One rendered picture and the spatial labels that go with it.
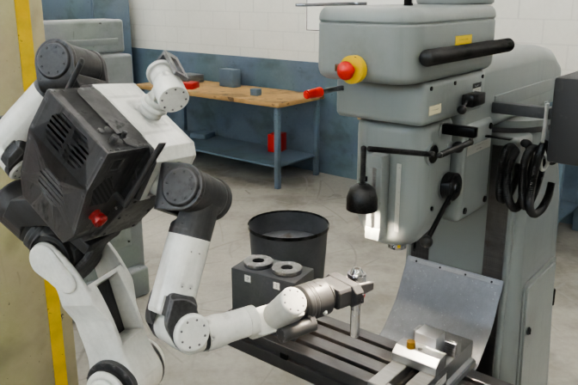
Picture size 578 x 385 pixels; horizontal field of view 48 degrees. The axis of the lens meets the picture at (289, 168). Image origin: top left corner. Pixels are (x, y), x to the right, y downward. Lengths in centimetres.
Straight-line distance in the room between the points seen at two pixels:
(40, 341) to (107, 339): 155
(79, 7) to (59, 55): 734
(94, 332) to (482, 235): 113
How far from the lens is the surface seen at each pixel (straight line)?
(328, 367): 186
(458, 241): 207
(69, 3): 902
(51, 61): 152
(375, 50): 139
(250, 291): 197
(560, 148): 171
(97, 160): 130
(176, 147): 141
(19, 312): 308
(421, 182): 157
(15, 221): 168
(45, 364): 326
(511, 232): 200
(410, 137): 153
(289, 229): 402
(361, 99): 153
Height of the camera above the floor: 192
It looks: 15 degrees down
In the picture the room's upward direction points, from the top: straight up
